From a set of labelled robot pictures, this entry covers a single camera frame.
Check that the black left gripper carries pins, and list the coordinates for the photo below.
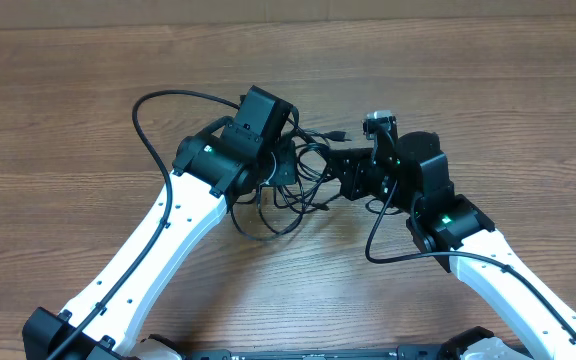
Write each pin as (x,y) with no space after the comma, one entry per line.
(285,149)

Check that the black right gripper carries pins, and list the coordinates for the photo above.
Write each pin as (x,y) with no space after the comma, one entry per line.
(352,176)

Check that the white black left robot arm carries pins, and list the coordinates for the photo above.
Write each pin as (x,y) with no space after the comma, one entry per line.
(225,160)

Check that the cardboard wall panel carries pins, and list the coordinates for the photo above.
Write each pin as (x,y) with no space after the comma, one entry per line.
(49,14)

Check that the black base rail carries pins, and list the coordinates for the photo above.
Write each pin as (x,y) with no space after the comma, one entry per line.
(308,354)

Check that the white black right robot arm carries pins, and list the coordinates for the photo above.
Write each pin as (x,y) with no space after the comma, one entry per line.
(411,174)

